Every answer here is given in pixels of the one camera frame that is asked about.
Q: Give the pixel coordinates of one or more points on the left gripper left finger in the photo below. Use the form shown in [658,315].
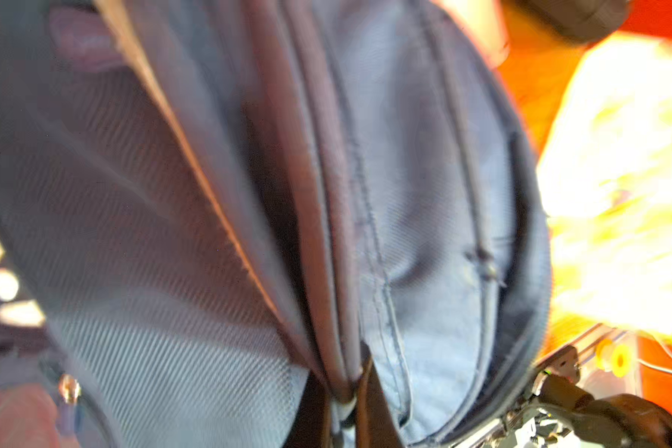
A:
[312,427]

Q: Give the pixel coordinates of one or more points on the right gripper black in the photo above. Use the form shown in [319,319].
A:
[553,406]

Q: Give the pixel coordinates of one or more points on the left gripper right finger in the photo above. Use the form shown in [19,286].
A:
[375,427]

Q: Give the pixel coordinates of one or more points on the navy blue student backpack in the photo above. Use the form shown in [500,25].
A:
[210,200]

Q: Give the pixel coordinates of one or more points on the black hard case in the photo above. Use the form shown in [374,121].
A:
[580,21]

